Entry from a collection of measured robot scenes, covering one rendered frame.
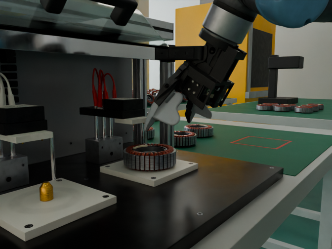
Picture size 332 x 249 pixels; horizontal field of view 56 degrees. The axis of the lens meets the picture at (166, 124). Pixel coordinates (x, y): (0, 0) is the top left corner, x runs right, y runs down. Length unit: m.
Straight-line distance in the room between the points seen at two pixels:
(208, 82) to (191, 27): 3.98
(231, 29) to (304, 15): 0.13
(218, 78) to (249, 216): 0.23
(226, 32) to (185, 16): 4.07
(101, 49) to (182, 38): 3.91
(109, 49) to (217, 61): 0.26
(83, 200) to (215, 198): 0.21
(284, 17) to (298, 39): 5.39
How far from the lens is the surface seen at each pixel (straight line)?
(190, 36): 4.49
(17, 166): 0.62
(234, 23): 0.52
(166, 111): 0.55
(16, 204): 0.52
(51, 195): 0.51
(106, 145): 0.74
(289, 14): 0.42
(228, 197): 0.54
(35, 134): 0.52
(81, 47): 0.65
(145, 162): 0.62
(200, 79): 0.54
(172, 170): 0.63
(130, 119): 0.66
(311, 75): 5.72
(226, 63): 0.53
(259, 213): 0.55
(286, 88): 5.82
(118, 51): 0.72
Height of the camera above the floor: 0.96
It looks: 8 degrees down
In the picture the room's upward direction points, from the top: straight up
